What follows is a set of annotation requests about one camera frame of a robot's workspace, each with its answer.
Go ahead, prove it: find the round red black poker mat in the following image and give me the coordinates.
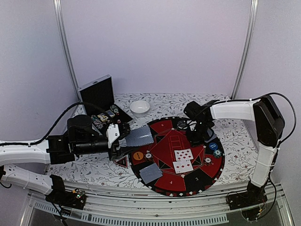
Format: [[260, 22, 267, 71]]
[[128, 117, 225, 197]]

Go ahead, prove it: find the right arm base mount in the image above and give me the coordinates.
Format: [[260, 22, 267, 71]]
[[226, 191, 268, 221]]

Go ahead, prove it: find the nine of diamonds card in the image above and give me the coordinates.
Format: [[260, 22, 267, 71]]
[[174, 149, 193, 161]]

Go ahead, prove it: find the black triangular all-in button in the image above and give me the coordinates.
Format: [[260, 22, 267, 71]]
[[114, 156, 128, 168]]

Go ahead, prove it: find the left aluminium frame post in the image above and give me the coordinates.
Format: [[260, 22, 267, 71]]
[[53, 0, 78, 92]]

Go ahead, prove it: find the aluminium poker chip case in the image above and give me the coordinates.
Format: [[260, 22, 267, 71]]
[[78, 74, 133, 124]]

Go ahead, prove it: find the green fifty poker chip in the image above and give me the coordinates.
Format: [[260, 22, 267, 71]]
[[213, 149, 222, 158]]

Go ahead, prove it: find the short green chip row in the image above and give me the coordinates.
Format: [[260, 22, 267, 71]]
[[110, 105, 119, 115]]

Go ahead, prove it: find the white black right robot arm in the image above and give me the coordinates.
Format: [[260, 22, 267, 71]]
[[184, 92, 286, 205]]

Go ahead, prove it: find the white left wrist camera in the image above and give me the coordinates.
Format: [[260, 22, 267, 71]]
[[106, 122, 131, 148]]

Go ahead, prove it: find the orange big blind button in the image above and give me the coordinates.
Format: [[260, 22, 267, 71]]
[[133, 151, 144, 161]]

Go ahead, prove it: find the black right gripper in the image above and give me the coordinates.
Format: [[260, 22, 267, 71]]
[[185, 121, 212, 148]]

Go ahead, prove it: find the three of diamonds card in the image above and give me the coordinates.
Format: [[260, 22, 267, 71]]
[[173, 160, 193, 174]]

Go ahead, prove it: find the white ceramic bowl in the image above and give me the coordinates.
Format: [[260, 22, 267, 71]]
[[129, 100, 151, 117]]

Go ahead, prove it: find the orange black hundred chip stack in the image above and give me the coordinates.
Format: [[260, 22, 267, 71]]
[[144, 153, 152, 161]]

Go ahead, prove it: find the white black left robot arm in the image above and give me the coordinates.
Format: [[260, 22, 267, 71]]
[[0, 102, 130, 204]]

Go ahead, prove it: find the aluminium frame post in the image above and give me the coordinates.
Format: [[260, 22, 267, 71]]
[[53, 0, 78, 92], [230, 0, 259, 99]]

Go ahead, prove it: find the blue small blind button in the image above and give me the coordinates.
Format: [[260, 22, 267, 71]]
[[208, 142, 218, 151]]

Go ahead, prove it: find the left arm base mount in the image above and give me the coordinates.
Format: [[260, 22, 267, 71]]
[[45, 175, 87, 210]]

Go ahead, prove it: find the dealt blue playing card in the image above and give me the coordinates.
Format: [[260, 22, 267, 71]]
[[139, 163, 163, 184]]

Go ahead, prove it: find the black dealer button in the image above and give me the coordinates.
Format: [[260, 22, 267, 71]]
[[177, 120, 188, 130]]

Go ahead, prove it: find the right aluminium frame post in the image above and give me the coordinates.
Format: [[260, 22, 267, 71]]
[[230, 0, 259, 99]]

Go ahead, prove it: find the row of poker chips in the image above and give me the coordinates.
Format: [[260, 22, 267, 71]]
[[91, 115, 103, 130]]

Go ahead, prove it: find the boxed playing card deck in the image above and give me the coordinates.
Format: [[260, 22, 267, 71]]
[[97, 111, 115, 121]]

